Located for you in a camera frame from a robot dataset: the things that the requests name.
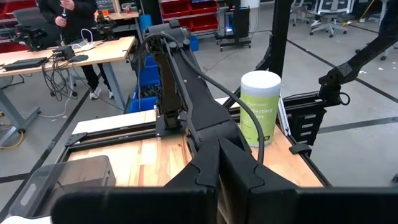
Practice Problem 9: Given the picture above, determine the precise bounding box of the black diagonal strut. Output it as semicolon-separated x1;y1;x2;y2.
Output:
317;0;398;105

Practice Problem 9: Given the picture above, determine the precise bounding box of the blue plastic floor bin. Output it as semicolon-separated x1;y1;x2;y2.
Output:
127;54;161;113

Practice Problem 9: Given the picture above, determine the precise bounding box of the black flat box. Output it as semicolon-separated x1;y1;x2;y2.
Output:
1;57;49;72

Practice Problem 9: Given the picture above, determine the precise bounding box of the black device box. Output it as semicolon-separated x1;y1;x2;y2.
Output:
52;45;75;62

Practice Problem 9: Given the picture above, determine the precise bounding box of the person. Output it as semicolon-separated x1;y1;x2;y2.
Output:
36;0;114;101

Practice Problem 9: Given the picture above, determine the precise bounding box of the shelf with red bins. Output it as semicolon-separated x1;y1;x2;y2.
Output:
157;0;220;32

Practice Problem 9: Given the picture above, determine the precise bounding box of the grey office chair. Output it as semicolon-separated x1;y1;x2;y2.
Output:
309;0;355;38
290;0;312;27

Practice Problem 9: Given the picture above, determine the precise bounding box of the green wipes canister white lid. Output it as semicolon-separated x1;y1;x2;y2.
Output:
239;70;282;147

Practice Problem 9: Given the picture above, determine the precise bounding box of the black gantry post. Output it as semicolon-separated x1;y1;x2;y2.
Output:
254;0;295;78

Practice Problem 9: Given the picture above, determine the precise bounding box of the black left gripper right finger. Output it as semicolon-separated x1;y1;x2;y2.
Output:
219;138;300;224

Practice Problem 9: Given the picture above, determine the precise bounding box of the black computer cart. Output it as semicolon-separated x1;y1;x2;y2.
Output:
215;5;252;52

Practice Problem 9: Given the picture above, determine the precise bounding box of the wooden top desk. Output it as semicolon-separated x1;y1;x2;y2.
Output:
0;35;137;147

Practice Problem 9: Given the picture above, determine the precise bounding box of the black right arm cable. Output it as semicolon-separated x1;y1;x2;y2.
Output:
136;32;266;164

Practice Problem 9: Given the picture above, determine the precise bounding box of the smoky grey plastic bin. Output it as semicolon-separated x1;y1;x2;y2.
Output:
8;154;118;218

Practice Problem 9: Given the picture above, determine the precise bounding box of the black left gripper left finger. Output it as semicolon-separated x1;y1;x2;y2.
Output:
164;138;221;224

